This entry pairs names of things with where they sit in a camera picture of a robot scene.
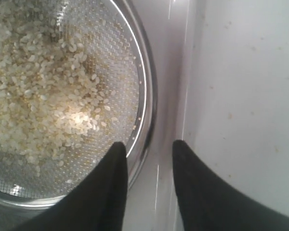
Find round steel mesh sieve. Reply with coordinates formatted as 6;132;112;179
0;0;158;210

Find white plastic tray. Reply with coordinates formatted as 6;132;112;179
0;0;195;231

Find yellow and white grain mixture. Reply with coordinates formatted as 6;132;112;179
0;0;145;183

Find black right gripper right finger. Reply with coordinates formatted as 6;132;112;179
172;140;289;231

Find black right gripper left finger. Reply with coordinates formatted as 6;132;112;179
15;142;128;231

